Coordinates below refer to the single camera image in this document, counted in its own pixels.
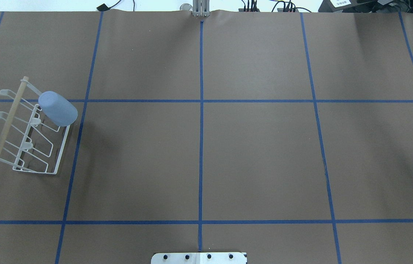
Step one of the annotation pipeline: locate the light blue plastic cup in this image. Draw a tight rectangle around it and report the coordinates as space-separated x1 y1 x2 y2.
38 91 78 127

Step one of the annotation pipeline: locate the small black device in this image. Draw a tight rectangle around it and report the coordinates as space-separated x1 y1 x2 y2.
96 4 110 12

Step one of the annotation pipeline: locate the aluminium frame post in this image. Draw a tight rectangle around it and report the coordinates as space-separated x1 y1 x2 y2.
192 0 211 17

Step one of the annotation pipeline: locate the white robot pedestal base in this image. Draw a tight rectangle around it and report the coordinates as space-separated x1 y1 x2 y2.
151 252 248 264

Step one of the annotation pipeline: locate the white wire cup rack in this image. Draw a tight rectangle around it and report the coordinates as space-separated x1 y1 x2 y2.
0 76 72 175

